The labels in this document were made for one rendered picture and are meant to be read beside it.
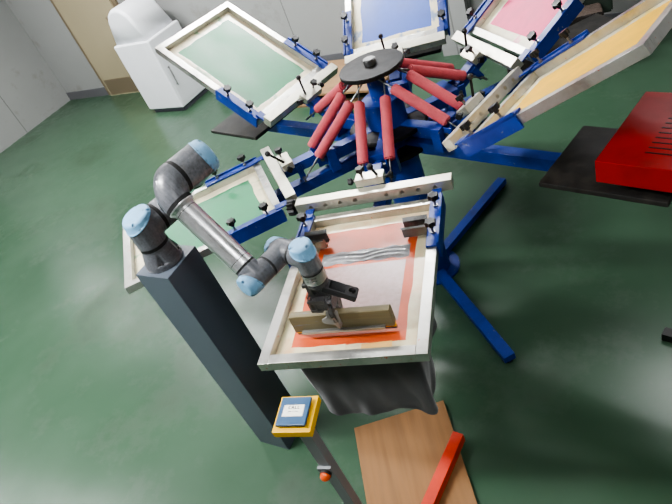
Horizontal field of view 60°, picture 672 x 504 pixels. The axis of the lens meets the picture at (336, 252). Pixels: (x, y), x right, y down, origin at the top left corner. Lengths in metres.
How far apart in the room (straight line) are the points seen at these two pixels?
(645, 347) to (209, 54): 2.74
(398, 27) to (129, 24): 4.20
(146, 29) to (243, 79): 3.84
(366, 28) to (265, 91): 0.72
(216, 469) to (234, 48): 2.33
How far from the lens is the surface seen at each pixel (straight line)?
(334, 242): 2.38
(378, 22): 3.64
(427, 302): 1.94
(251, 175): 3.12
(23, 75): 9.78
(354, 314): 1.90
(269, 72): 3.50
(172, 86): 7.23
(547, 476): 2.66
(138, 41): 7.25
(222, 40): 3.69
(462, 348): 3.08
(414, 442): 2.80
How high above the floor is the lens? 2.36
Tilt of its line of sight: 37 degrees down
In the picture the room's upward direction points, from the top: 24 degrees counter-clockwise
